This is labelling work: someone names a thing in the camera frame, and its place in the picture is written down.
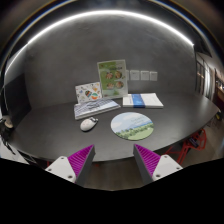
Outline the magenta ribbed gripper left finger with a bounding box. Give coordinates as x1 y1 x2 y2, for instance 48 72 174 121
46 145 95 186

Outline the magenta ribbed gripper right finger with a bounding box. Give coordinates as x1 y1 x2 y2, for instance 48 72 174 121
133 144 182 185

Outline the round landscape mouse pad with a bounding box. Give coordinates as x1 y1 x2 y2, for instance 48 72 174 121
111 112 154 141

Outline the white computer mouse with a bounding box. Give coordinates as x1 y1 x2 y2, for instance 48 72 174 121
80 117 98 132

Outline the grey striped book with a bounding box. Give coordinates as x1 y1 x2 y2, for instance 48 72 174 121
74 99 120 120

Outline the white and blue book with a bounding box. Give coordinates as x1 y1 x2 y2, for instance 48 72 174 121
123 93 164 108

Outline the small colourful picture card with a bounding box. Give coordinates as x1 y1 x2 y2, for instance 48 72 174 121
75 82 102 104

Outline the upright green food menu card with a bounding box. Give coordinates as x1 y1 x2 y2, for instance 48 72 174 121
97 60 128 99

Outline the curved ceiling light strip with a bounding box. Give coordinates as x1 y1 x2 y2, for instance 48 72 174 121
5 10 194 82

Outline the red metal table frame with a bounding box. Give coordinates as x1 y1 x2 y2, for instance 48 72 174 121
166 129 207 164

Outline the white wall socket plate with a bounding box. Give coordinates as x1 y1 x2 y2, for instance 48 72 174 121
150 71 158 81
130 70 140 80
141 71 149 81

